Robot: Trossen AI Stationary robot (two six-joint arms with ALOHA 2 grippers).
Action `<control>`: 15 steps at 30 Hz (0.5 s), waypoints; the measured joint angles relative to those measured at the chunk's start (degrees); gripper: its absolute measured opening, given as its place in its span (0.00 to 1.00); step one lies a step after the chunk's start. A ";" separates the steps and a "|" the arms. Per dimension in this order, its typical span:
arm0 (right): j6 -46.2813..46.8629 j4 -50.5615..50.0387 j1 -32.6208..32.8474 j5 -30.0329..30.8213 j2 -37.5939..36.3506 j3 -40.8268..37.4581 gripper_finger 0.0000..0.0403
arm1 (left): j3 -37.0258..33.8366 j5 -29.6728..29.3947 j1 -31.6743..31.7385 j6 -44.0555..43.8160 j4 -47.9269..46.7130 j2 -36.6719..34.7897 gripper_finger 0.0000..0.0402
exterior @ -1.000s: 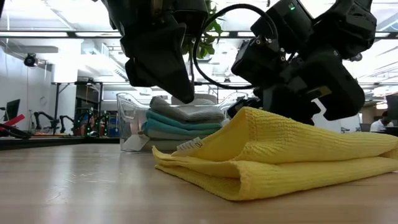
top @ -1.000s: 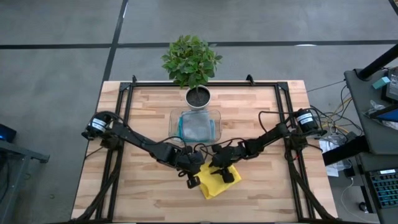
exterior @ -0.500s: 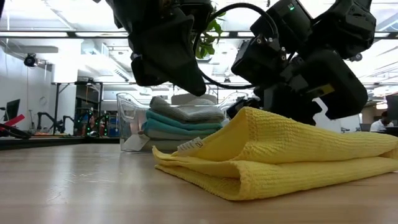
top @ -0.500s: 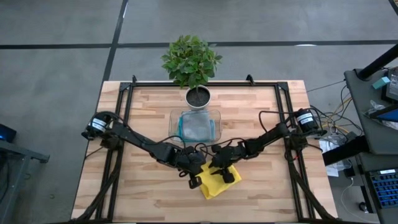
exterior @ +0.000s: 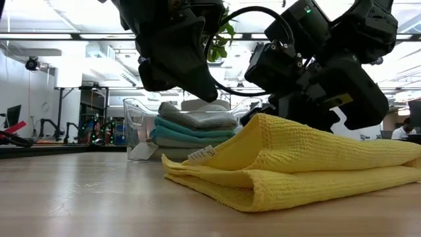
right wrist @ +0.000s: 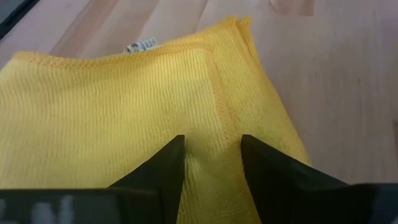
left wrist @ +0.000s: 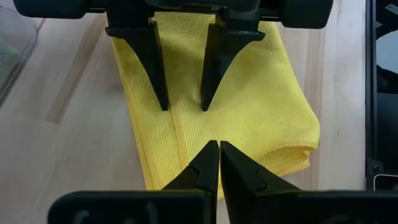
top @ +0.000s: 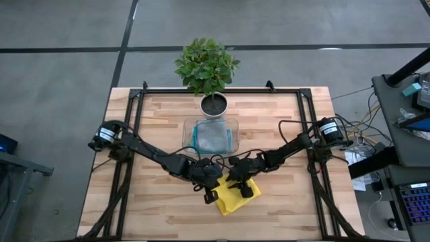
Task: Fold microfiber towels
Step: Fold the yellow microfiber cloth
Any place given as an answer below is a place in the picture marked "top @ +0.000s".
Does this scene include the white papers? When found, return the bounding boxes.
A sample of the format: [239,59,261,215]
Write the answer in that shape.
[344,147,380,192]

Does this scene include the yellow microfiber towel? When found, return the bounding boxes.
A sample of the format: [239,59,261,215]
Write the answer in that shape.
[211,174,262,216]

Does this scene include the grey equipment cart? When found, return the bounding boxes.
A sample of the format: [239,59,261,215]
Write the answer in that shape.
[371,73,430,168]

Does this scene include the small teal box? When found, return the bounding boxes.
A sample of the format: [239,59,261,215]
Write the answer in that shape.
[402,82,423,97]

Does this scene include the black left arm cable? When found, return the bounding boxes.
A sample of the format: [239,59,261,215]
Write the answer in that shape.
[154,146,203,163]

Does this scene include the clear plastic bin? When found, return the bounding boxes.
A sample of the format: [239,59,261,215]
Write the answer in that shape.
[181,117,240,155]

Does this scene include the black device with blue light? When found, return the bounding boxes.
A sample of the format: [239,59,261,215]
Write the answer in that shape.
[0,133,19,155]

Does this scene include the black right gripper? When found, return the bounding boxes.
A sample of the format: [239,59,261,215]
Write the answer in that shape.
[228,156,266,198]

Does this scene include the black diagonal pole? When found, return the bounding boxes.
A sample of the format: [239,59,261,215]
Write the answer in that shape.
[385,46,430,87]

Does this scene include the white plant pot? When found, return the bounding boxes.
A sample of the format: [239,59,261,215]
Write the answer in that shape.
[200,92,229,119]

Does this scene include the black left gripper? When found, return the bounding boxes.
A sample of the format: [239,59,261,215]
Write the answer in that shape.
[187,157,224,205]

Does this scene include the blue-lit keyboard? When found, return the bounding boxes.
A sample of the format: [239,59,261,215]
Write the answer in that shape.
[395,182,430,227]

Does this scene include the yellow floor cable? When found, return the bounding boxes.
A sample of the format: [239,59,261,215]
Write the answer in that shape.
[345,104,382,139]

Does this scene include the grey side table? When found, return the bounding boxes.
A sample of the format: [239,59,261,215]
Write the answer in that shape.
[0,151,54,242]

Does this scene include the white floor cable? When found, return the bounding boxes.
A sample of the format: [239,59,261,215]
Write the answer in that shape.
[367,191,410,241]

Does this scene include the black cart crossbar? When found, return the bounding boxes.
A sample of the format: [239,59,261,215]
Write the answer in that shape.
[348,146,400,180]

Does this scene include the dark tablet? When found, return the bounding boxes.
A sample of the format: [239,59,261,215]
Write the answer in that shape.
[398,113,430,132]

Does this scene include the green leafy plant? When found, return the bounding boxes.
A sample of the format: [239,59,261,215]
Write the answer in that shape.
[173,37,241,97]

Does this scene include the black metal table frame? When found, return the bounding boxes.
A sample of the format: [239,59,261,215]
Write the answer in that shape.
[77,80,366,241]

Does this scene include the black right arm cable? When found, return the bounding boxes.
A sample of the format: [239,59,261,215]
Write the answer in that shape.
[277,119,325,145]

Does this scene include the grey microfiber towel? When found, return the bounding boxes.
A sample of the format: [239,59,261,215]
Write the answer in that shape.
[196,120,229,153]

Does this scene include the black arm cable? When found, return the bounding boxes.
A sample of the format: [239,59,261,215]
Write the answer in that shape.
[154,146,203,163]
[277,119,325,145]

